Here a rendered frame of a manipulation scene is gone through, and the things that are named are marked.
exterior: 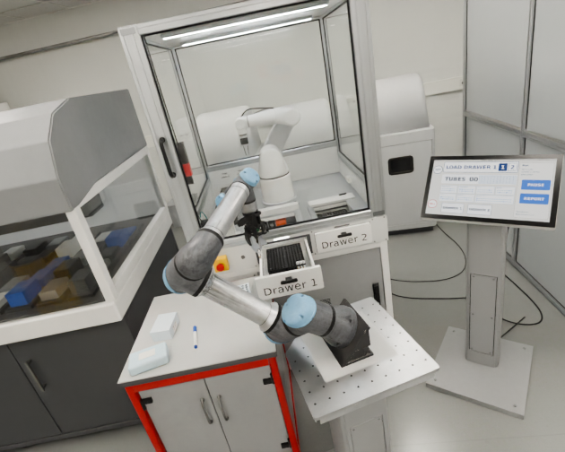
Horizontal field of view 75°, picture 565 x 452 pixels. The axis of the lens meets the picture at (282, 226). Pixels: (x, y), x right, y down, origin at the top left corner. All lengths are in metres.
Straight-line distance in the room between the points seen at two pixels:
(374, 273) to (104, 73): 4.43
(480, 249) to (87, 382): 2.10
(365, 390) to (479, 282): 1.01
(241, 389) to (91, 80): 4.70
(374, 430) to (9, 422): 1.95
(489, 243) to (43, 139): 1.96
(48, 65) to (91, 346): 4.38
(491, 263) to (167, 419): 1.62
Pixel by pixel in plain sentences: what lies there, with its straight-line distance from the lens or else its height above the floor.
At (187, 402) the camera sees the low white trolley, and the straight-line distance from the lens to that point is 1.72.
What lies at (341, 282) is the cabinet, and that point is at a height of 0.59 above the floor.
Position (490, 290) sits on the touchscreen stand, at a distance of 2.12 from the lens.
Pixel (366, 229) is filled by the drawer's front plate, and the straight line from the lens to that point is 1.93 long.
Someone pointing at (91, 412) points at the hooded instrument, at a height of 0.21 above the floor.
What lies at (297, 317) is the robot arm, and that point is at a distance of 1.25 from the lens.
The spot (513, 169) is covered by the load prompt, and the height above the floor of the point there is 1.15.
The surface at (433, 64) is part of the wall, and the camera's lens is 5.16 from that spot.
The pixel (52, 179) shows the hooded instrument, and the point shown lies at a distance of 1.70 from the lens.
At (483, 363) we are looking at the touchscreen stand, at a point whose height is 0.05.
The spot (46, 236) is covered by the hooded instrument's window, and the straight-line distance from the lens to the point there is 1.82.
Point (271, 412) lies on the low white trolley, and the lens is 1.76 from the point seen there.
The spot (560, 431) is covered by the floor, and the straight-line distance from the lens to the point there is 2.29.
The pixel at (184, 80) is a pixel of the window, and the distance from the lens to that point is 1.75.
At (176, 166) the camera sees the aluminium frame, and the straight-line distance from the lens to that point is 1.80.
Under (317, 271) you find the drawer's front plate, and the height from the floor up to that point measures 0.91.
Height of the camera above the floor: 1.74
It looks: 23 degrees down
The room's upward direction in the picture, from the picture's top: 12 degrees counter-clockwise
